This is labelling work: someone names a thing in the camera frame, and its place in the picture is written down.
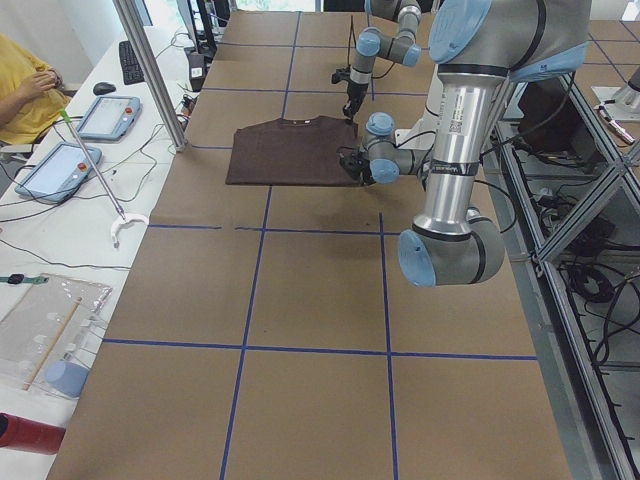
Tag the light blue cap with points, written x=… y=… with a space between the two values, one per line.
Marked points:
x=67 y=377

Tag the aluminium frame rack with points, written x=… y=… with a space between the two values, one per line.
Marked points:
x=568 y=198

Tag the aluminium frame post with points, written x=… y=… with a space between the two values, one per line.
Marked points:
x=135 y=32

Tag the red cylinder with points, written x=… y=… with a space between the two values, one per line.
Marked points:
x=18 y=433

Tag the blue teach pendant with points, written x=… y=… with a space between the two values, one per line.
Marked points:
x=109 y=118
x=57 y=176

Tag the upper blue teach pendant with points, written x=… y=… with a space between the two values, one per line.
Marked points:
x=109 y=118

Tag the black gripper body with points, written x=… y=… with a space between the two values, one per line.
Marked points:
x=355 y=92
x=364 y=174

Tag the reacher grabber stick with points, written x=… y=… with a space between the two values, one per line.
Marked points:
x=122 y=218

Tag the clear plastic bag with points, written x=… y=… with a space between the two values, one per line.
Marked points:
x=59 y=320

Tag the dark brown t-shirt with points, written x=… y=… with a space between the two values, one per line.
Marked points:
x=285 y=152

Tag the black keyboard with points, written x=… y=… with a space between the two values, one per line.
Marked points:
x=132 y=72

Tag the lower blue teach pendant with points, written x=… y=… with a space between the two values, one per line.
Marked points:
x=57 y=176

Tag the black computer mouse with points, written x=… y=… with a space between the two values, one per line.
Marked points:
x=103 y=88

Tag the green smart watch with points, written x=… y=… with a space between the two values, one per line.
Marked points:
x=18 y=279

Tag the person in yellow shirt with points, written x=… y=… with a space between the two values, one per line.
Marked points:
x=31 y=94

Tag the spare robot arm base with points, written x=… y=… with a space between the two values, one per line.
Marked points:
x=620 y=103

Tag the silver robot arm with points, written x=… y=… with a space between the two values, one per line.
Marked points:
x=478 y=48
x=371 y=44

